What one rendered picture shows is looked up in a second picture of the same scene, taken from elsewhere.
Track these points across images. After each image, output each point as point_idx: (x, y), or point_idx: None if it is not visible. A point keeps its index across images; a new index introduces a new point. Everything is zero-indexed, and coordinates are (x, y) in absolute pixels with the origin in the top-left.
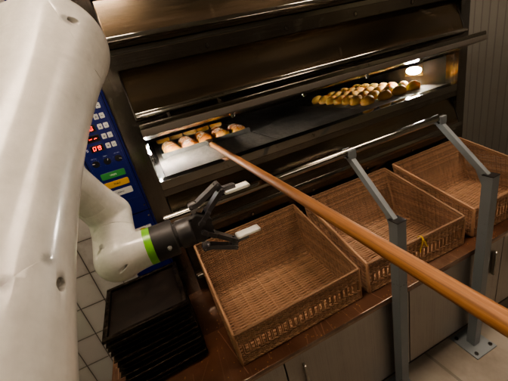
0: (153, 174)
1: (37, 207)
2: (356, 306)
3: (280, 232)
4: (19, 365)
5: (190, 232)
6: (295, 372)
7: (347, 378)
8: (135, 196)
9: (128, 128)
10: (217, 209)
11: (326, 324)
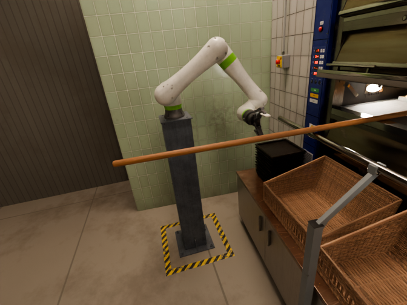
0: (330, 100)
1: (175, 79)
2: (301, 255)
3: (370, 204)
4: (162, 91)
5: (249, 118)
6: (267, 229)
7: (281, 278)
8: (317, 107)
9: (332, 68)
10: (347, 147)
11: (285, 235)
